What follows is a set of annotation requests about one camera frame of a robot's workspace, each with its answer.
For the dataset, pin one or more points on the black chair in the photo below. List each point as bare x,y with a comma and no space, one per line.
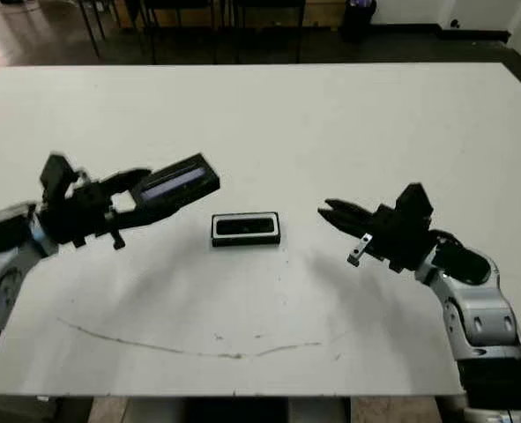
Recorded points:
185,39
269,39

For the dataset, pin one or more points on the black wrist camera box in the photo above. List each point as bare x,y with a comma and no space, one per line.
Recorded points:
414,202
57,176

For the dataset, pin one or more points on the black metal desk leg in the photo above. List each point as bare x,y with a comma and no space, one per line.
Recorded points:
90,31

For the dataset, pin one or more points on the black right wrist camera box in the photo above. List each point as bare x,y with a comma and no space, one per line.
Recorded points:
414,202

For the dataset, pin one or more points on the black trash bin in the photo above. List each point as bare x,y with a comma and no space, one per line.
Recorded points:
358,22

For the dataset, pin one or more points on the small black wall fixture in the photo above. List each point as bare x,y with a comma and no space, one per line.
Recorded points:
453,23

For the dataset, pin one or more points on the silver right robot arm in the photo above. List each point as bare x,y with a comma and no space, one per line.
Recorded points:
485,308

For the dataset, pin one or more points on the black camera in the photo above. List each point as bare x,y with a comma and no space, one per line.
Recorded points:
244,225

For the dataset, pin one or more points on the black box base white insert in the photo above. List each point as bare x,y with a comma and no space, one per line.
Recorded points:
247,242

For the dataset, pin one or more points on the black box lid with window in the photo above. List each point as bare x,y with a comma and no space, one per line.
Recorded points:
180,180

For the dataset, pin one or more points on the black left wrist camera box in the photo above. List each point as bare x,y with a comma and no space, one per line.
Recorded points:
57,176

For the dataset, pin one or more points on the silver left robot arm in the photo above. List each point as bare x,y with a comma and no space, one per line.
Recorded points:
0,273

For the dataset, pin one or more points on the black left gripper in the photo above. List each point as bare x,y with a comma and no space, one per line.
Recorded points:
84,211

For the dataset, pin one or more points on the brown wooden cabinet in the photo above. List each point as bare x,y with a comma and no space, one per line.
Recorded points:
189,15

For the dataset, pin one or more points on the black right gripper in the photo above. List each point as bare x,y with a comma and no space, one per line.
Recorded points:
401,242

